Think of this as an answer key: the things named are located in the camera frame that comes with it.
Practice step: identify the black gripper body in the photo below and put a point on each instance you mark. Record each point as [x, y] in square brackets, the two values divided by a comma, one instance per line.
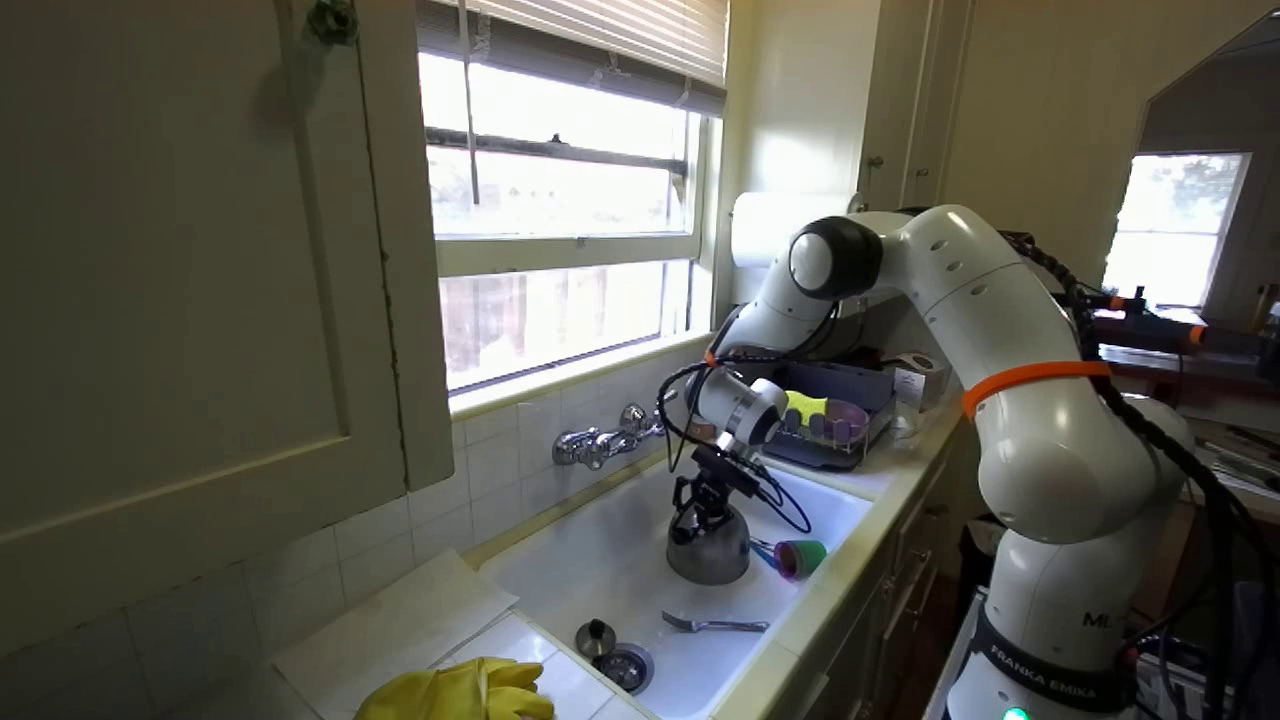
[710, 486]

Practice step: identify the metal kettle with black handle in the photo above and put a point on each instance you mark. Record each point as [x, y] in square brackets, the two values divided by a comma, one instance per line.
[710, 547]

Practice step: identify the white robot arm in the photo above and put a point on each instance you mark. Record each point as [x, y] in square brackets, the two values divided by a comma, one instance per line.
[1078, 470]

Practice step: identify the green and purple cup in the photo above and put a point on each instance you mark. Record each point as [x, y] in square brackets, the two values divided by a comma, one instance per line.
[803, 556]

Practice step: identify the metal spoon in sink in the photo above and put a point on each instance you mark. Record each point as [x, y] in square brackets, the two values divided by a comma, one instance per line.
[712, 621]

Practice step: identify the yellow sponge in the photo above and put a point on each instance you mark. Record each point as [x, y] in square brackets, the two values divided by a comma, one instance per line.
[807, 407]

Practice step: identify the dark dish drying rack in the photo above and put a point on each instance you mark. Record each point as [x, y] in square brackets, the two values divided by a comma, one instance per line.
[836, 381]

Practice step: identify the purple plate in rack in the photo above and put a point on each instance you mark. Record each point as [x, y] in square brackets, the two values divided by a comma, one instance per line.
[851, 421]

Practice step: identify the small metal cup near drain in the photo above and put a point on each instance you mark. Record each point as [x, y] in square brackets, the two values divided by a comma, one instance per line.
[594, 637]

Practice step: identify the white paper towel roll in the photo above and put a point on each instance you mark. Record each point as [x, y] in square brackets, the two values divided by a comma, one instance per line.
[761, 228]

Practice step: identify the yellow rubber glove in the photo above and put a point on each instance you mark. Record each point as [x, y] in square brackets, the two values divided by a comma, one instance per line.
[475, 689]

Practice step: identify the window blind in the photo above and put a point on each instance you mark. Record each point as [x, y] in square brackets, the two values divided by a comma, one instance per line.
[649, 49]

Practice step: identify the cream cabinet door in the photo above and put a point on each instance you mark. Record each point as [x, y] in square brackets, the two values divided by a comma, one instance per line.
[217, 290]

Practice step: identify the chrome wall faucet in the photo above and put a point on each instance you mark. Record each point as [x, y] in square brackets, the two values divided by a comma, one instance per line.
[596, 447]

